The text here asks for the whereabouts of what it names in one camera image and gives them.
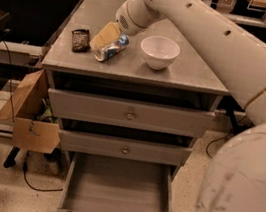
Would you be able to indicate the dark snack packet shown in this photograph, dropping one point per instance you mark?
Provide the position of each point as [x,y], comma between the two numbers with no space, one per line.
[80,40]

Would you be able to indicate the white ceramic bowl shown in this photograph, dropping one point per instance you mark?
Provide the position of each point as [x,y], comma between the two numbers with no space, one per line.
[159,52]

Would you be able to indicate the grey wooden drawer cabinet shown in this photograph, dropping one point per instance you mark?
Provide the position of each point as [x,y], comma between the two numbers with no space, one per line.
[187,83]

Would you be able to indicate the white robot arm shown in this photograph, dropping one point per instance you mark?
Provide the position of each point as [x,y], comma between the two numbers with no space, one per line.
[235,181]

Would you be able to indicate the grey open bottom drawer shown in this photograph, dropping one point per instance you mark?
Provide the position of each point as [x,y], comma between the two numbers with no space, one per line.
[108,184]

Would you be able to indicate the grey middle drawer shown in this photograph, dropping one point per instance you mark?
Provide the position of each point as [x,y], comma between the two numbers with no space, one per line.
[111,146]

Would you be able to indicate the brown cardboard box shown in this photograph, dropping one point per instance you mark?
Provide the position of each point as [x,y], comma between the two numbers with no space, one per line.
[24,109]

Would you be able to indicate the grey top drawer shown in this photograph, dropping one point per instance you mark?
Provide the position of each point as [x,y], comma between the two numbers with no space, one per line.
[126,113]

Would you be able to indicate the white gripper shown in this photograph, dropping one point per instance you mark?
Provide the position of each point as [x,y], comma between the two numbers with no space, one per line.
[126,18]

